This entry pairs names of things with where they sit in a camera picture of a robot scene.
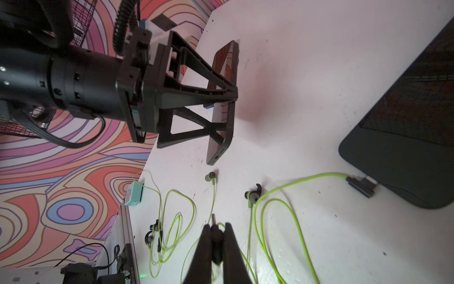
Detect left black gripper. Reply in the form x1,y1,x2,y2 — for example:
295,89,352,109
117,28,239,149

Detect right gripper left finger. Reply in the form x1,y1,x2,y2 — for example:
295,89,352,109
183,224,212,284

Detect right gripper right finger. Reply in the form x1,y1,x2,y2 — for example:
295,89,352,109
223,222,252,284

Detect black smartphone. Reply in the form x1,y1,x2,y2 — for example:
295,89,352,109
207,41,240,166
338,22,454,209

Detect green earphones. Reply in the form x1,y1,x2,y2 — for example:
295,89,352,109
180,172,258,284
132,170,197,279
244,172,378,284

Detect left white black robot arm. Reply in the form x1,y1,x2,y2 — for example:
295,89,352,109
1,1,238,150

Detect teal alarm clock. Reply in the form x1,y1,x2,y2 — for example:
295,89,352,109
124,181,143,207

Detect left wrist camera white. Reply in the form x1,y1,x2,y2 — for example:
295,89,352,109
139,14,177,37

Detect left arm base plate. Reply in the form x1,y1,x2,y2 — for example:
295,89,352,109
60,243,140,284

